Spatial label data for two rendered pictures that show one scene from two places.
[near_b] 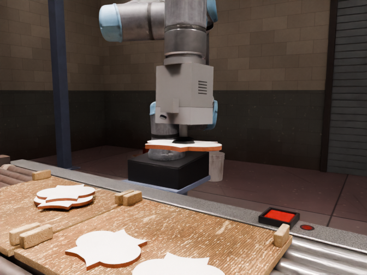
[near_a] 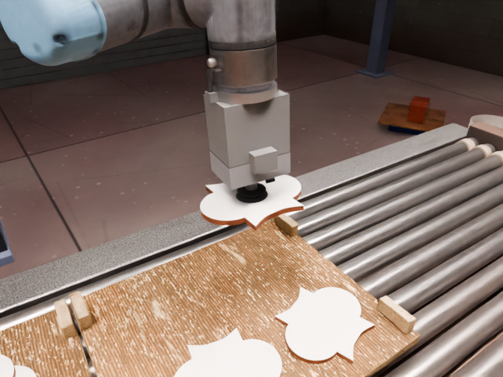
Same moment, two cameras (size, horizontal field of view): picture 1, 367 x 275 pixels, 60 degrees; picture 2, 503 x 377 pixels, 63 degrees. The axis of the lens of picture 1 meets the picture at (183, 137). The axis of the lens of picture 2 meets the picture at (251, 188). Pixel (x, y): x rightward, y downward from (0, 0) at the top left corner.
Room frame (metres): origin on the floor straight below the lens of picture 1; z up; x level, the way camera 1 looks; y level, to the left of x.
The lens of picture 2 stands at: (0.40, 0.43, 1.43)
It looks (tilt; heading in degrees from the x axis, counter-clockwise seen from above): 32 degrees down; 292
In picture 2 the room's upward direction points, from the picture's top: straight up
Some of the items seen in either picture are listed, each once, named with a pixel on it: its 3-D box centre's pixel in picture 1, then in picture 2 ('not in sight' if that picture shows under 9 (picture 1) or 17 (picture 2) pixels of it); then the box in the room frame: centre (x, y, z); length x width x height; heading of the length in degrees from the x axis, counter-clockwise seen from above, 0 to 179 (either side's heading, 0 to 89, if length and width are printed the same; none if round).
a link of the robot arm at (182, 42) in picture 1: (183, 47); (241, 65); (0.59, 0.00, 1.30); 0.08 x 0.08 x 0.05
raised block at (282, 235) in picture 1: (282, 235); (286, 223); (0.58, -0.19, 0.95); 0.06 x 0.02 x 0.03; 146
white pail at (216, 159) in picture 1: (213, 166); not in sight; (4.39, -0.43, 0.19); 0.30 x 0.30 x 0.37
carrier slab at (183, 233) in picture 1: (160, 246); (237, 321); (0.58, 0.05, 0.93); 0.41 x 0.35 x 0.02; 56
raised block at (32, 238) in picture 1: (36, 235); not in sight; (0.58, 0.28, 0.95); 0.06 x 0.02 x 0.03; 146
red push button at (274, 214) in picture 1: (279, 218); not in sight; (0.73, -0.23, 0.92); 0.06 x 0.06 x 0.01; 55
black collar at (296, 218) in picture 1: (279, 217); not in sight; (0.73, -0.23, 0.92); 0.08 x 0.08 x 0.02; 55
